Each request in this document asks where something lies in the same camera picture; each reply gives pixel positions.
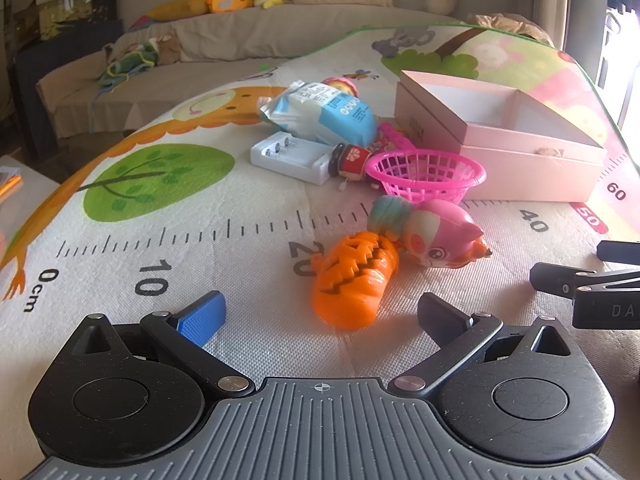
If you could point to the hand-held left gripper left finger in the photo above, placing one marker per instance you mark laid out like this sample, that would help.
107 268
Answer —
200 317

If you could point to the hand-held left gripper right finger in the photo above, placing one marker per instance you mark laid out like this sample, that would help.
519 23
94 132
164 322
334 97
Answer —
440 317

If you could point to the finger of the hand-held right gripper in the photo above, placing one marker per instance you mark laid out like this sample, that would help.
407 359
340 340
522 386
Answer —
620 252
550 279

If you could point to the orange pumpkin toy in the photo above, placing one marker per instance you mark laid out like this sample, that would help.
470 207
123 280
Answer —
345 305

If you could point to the teal plastic toy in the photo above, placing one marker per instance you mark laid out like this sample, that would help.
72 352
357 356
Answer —
387 215

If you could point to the pink cardboard box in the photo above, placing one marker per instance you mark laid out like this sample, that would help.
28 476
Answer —
525 165

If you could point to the pink plastic basket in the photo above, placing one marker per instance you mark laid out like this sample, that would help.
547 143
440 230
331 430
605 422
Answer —
425 189

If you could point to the pink plastic toy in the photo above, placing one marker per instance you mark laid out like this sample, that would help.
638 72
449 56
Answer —
395 135

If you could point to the printed cartoon play mat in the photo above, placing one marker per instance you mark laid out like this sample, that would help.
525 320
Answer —
200 240

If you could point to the white battery charger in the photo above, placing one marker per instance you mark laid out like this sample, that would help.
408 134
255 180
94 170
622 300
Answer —
300 167

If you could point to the blue white wipes pack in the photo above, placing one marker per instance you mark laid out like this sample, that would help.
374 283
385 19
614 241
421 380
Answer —
345 120

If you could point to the yellow orange flat package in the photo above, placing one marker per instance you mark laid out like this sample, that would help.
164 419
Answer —
9 185

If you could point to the brown crumpled cloth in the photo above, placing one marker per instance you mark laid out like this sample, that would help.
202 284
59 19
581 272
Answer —
515 27

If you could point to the rainbow coloured small toy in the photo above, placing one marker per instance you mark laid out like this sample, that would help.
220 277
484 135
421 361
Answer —
345 84

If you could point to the green cloth toy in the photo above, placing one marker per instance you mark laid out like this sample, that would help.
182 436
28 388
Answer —
125 65

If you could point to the brown plush toy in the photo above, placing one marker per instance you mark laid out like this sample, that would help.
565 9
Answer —
169 50

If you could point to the beige sofa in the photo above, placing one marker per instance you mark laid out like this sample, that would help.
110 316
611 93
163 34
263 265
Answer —
225 45

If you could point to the long yellow pillow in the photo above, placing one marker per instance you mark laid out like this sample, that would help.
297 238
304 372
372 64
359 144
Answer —
175 9

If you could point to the dark cabinet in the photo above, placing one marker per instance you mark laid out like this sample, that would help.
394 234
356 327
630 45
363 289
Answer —
60 35

